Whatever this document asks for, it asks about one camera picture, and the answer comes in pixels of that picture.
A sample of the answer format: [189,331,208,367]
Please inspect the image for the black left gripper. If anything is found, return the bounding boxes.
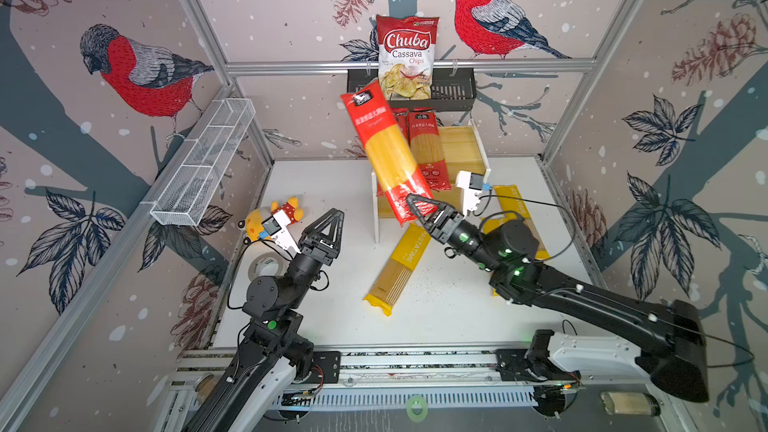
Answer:
[282,210,340,313]

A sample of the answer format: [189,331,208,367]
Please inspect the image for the red spaghetti bag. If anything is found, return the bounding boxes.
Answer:
[374,109,415,196]
[408,110,451,191]
[341,82,435,225]

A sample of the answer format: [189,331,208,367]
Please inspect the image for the yellow spaghetti bag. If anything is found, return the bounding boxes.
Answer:
[364,224,431,317]
[484,185,550,260]
[478,219,514,299]

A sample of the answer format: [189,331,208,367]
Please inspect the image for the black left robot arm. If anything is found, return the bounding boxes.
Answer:
[183,208,344,431]

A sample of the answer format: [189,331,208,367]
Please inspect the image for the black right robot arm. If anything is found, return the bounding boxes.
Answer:
[406,194,712,403]

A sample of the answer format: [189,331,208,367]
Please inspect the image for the wooden two-tier shelf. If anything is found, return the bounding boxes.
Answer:
[370,120,491,244]

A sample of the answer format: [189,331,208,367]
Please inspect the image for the clear tape roll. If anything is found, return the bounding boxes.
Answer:
[247,252,288,281]

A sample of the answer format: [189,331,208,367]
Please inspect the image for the yellow plush toy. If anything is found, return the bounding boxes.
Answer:
[237,197,304,245]

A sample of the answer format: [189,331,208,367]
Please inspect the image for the Chuba cassava chips bag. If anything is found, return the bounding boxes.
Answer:
[376,15,439,100]

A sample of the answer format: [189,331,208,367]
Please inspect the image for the glass jar left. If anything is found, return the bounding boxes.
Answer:
[194,374,218,405]

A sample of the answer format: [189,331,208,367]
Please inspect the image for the glass jar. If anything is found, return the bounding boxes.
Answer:
[600,391,661,417]
[194,374,218,405]

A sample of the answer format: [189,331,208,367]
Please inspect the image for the glass jar right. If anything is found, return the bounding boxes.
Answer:
[600,391,661,417]

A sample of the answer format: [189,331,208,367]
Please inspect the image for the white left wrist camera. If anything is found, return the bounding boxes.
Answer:
[259,210,300,254]

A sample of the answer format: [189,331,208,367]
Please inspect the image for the black hanging wire basket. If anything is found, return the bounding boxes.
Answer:
[346,67,478,114]

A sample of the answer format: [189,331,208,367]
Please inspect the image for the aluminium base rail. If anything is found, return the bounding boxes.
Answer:
[167,343,667,412]

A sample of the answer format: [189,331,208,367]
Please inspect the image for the green tape ring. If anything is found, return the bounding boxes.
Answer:
[405,395,430,423]

